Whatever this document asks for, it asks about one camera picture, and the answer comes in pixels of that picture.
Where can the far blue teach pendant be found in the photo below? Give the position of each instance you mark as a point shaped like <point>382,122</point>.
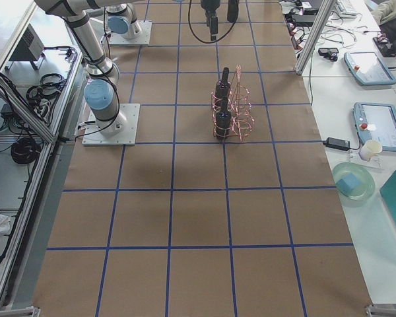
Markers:
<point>368,69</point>

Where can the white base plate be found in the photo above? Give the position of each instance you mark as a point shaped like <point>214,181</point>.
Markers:
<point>122,131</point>
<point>137,35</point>

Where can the near blue teach pendant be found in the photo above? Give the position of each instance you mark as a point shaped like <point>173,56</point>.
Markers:
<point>376,121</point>

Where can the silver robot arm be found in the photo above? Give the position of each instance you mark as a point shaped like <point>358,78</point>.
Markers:
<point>101,92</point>
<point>121,24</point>

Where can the dark wine bottle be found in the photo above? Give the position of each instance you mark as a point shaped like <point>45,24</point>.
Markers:
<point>223,120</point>
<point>222,89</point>

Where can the aluminium frame post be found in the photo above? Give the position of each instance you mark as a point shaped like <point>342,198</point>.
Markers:
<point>318,26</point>

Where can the black power adapter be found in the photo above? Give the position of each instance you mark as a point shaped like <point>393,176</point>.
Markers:
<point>339,144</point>

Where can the white paper cup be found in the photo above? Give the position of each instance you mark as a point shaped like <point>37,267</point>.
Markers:
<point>370,149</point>

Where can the blue foam cube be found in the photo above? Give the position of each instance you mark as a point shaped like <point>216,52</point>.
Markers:
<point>347,183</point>

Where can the far dark wine bottle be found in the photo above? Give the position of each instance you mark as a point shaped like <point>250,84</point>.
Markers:
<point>222,89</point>

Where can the grey control box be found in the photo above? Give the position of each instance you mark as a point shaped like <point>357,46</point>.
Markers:
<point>29,48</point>

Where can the near dark wine bottle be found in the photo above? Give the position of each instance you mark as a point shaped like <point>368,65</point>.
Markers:
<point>223,120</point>

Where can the green glass plate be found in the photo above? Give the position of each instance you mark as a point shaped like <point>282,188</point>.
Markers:
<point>367,187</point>

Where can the copper wire wine basket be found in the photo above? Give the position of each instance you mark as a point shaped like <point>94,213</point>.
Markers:
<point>238,102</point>

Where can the blue teach pendant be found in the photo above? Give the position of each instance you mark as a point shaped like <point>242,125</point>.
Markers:
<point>368,69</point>
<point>376,121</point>

